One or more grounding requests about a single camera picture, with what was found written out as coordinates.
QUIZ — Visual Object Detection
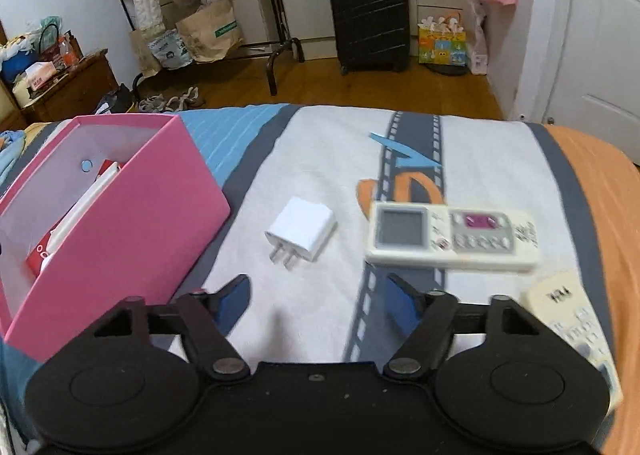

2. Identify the small white charger plug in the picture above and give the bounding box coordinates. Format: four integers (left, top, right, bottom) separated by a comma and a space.
265, 196, 337, 269

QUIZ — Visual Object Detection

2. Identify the road pattern bed blanket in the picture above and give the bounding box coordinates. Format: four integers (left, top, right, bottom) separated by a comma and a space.
0, 103, 640, 455

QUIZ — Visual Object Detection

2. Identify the brown paper bag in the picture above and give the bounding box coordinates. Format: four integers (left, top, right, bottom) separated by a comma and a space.
177, 0, 243, 63

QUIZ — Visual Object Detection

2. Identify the wooden nightstand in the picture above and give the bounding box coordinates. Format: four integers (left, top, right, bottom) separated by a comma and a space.
1, 49, 119, 130

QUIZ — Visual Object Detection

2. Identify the black suitcase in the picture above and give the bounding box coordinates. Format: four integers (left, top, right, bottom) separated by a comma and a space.
330, 0, 411, 75

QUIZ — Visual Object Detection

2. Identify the black clothes rack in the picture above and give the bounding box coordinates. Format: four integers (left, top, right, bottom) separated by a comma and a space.
131, 0, 306, 98

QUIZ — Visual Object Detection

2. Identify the white door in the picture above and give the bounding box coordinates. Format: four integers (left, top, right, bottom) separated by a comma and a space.
512, 0, 639, 163

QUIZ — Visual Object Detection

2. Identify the colourful gift bag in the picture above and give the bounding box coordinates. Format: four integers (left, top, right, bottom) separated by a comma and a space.
418, 15, 466, 66

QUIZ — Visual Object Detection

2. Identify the cream TCL remote control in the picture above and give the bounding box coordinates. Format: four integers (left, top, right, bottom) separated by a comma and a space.
520, 271, 623, 414

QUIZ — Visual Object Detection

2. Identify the large white AC remote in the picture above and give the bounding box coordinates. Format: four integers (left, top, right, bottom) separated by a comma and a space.
366, 202, 540, 272

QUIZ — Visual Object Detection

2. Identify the red patterned paper liner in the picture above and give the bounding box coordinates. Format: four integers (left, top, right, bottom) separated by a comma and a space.
24, 158, 126, 279

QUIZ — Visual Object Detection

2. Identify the pink storage box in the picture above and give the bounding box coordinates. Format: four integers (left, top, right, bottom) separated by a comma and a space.
1, 114, 230, 362

